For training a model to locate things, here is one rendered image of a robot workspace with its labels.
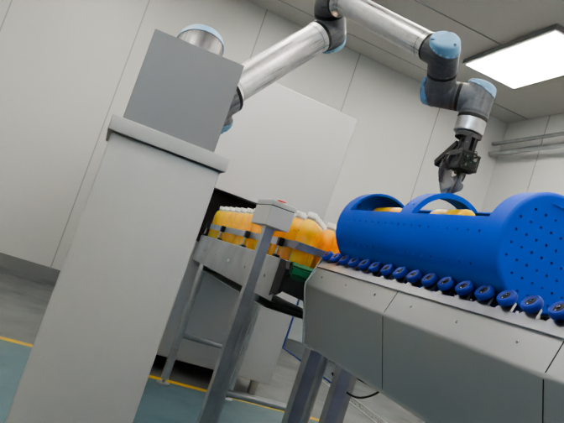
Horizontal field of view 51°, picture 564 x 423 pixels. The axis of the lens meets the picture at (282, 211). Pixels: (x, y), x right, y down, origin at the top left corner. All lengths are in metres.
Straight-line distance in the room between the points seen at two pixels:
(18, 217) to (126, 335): 4.61
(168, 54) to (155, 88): 0.10
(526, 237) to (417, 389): 0.46
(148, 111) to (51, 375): 0.71
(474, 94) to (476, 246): 0.61
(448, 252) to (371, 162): 5.31
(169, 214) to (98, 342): 0.37
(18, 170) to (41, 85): 0.84
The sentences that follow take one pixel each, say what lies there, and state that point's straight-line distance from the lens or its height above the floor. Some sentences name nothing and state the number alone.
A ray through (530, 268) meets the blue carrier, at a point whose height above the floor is 1.05.
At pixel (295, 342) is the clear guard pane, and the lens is 3.20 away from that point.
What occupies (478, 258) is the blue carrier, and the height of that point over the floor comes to 1.03.
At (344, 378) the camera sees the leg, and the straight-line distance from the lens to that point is 2.23.
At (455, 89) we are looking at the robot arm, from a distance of 1.93.
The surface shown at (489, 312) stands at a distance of 1.39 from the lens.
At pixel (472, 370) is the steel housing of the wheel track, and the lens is 1.38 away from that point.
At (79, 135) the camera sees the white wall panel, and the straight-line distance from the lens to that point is 6.15.
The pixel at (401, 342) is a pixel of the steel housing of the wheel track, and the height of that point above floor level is 0.79.
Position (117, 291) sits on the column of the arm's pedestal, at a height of 0.68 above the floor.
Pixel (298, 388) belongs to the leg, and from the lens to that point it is 2.17.
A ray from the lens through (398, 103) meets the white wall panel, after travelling 7.05.
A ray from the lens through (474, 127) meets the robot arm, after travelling 1.88.
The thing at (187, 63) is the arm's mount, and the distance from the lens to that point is 1.66.
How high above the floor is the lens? 0.87
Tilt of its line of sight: 5 degrees up
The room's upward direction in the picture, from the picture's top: 19 degrees clockwise
